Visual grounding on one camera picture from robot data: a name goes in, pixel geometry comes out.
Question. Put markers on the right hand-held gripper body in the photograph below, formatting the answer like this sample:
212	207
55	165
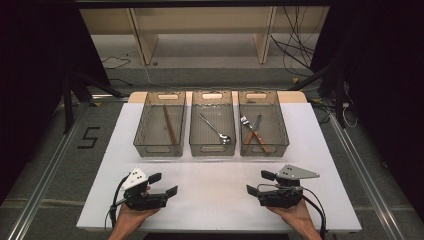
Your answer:
295	172

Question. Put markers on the smoky transparent plastic bin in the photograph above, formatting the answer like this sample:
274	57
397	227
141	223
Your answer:
153	130
213	110
273	130

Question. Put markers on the black curtain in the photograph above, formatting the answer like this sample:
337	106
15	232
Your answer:
383	66
33	66

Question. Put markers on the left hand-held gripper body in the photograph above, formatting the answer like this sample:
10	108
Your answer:
135	180

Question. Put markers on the black tripod stand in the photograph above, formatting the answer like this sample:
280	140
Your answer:
68	100
338	90

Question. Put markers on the short aluminium floor rail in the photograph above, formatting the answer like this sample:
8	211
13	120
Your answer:
110	97

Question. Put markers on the black overhead bar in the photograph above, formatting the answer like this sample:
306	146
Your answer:
200	3

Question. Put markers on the light wooden shelf unit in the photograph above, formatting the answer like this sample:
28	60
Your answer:
200	20

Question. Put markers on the silver metal spoon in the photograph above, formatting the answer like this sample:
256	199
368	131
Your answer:
213	128

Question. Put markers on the person's right hand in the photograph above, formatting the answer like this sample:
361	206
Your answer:
300	216

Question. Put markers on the person's left hand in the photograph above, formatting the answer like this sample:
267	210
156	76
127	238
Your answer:
128	218

